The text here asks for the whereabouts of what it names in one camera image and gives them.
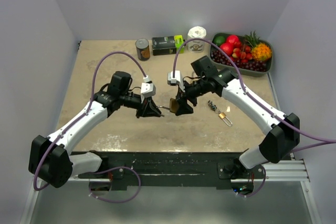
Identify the white paper cup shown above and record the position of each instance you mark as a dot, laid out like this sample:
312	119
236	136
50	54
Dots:
196	45

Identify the black and green box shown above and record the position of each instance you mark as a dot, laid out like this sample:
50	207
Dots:
167	45

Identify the dark grape bunch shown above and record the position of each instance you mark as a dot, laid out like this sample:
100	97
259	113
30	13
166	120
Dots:
220	61

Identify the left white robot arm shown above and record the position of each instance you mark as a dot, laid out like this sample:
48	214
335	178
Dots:
51	157

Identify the orange pineapple toy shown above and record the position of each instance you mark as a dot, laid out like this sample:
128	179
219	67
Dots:
259	50

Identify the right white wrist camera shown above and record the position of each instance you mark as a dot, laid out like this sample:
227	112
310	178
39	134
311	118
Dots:
174	78

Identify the keychain with dark beads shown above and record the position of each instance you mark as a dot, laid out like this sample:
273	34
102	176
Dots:
213	107

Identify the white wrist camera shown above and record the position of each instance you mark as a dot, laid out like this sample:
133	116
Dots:
174	78
148	90

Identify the aluminium rail frame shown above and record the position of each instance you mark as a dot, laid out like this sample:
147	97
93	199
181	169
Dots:
284	170

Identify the green lime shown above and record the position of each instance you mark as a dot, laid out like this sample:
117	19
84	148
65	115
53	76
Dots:
219	40

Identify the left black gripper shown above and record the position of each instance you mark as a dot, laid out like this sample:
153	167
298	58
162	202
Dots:
148	109

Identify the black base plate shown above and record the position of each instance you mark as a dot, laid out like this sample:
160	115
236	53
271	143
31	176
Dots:
182	169

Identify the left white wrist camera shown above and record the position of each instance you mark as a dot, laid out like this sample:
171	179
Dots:
148	90

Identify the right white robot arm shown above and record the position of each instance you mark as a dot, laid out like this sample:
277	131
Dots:
280	138

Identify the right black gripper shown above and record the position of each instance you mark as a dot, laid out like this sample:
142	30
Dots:
181	97

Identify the grey fruit tray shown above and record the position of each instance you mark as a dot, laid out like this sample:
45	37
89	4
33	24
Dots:
243	71

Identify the red apple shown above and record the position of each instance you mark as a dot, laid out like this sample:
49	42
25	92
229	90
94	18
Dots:
231	43

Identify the dark tin can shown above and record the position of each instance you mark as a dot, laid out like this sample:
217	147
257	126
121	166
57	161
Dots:
143	52

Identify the small brass padlock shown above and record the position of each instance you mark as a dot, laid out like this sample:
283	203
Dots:
225	119

